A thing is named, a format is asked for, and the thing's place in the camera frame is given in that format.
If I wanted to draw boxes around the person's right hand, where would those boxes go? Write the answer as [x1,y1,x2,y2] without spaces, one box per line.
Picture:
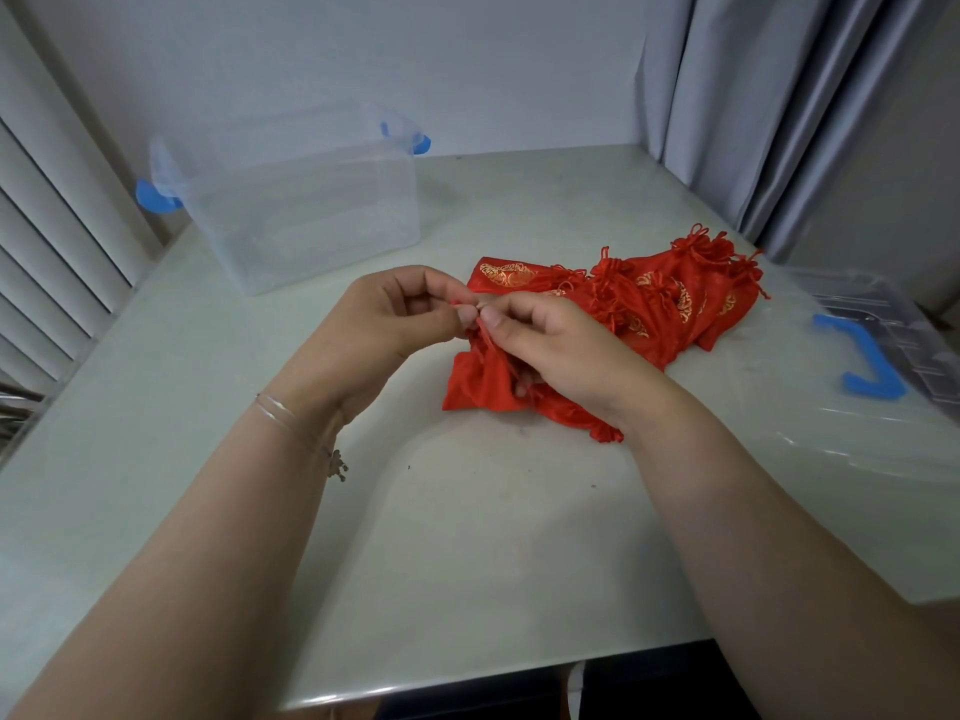
[476,292,675,442]

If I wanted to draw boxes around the person's left hand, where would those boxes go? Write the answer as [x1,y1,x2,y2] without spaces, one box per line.
[262,265,481,430]

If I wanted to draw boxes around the red gold-print drawstring bag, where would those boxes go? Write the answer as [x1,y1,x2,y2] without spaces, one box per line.
[442,322,626,445]

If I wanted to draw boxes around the person's right forearm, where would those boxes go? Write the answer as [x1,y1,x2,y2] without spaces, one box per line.
[611,382,960,720]

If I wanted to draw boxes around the person's left forearm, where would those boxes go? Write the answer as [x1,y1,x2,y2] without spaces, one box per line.
[7,393,348,720]

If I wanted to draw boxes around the clear plastic storage box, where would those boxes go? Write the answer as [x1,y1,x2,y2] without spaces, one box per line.
[135,103,433,298]

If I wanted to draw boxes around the pile of red pouches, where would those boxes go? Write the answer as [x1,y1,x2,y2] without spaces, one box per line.
[466,223,771,373]

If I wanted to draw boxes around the grey curtain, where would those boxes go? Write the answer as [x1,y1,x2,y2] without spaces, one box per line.
[635,0,960,265]

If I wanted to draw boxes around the white window blinds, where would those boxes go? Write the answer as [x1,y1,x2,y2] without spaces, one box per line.
[0,3,163,398]

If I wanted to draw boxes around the metal rack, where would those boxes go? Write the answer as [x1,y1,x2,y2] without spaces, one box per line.
[0,385,48,446]

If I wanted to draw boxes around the thin silver bracelet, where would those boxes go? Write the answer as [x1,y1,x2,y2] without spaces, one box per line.
[252,392,351,484]

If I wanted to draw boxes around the clear lid with blue handle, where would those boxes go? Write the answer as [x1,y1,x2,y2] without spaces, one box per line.
[750,265,960,484]

